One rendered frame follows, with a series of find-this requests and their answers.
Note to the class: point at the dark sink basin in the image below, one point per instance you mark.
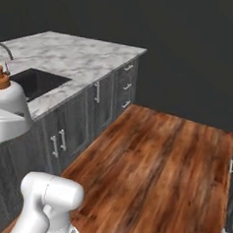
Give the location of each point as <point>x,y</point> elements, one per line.
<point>38,81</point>

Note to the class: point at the dark grey drawer front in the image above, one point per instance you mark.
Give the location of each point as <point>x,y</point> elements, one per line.
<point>119,92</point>
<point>118,110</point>
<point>121,73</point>

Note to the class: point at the dark grey cabinet panel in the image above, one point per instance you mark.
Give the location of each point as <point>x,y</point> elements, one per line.
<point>6,176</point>

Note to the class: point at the grey curved tap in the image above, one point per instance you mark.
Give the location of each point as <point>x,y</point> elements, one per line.
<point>7,48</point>

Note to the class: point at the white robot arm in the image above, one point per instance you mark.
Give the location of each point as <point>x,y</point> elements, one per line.
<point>47,195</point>

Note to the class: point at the orange brown bottle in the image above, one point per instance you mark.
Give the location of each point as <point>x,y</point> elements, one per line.
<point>0,78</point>

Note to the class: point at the dark grey cupboard door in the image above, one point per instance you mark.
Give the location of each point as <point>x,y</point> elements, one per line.
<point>76,125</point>
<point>102,111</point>
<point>47,140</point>

